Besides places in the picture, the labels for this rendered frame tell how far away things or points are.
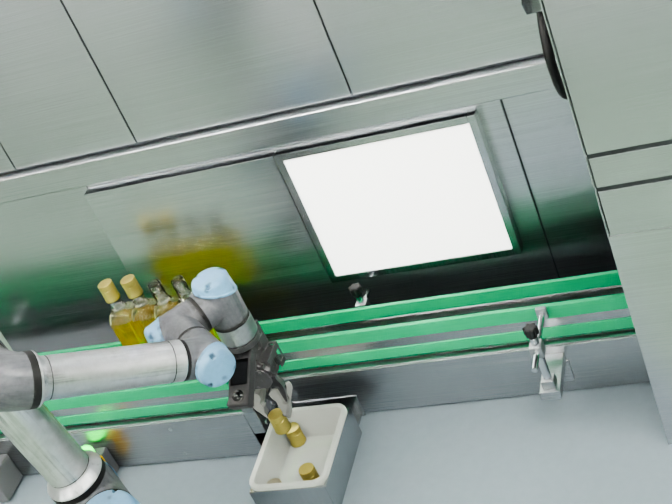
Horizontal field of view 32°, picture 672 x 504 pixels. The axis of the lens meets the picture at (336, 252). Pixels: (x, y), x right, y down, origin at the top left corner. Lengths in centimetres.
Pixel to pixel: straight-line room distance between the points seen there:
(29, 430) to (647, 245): 111
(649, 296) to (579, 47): 48
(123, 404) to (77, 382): 67
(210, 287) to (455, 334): 52
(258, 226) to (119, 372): 63
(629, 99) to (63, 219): 142
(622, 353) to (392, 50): 73
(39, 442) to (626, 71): 118
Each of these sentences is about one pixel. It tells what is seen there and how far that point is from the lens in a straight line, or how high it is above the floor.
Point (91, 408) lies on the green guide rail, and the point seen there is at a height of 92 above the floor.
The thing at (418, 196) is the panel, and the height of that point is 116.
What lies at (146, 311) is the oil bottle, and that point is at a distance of 257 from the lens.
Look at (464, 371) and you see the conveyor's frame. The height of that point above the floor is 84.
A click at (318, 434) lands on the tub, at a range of 252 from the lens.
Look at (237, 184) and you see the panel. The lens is 245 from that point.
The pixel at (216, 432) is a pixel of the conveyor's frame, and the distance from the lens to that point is 257.
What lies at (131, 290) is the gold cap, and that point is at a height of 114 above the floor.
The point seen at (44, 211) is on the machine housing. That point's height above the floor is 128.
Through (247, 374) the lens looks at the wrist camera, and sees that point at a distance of 224.
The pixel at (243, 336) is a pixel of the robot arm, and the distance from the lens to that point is 223.
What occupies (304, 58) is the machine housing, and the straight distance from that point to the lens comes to 228.
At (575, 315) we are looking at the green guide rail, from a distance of 230.
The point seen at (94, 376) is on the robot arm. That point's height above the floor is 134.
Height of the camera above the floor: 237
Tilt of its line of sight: 32 degrees down
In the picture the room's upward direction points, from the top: 24 degrees counter-clockwise
